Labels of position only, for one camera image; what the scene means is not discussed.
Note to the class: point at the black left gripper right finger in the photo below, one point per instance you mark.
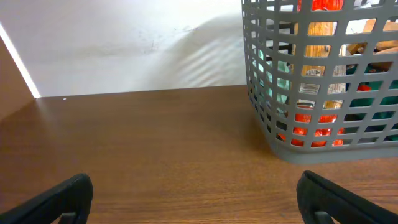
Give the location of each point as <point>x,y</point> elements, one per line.
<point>322,201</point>

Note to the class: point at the mint green snack wrapper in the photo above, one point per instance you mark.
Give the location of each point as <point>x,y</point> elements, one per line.
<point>263,82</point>

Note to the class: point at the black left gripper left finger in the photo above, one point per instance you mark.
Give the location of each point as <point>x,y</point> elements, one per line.
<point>70,201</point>

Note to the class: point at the grey plastic basket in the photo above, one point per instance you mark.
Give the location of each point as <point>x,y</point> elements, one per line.
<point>279,29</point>

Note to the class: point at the beige brown snack pouch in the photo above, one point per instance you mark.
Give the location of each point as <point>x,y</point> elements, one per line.
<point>383,47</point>

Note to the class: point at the green snack bag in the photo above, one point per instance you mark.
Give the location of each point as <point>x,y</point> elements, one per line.
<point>372,115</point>

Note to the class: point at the orange spaghetti pasta package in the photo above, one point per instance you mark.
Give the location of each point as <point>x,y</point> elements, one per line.
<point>316,71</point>

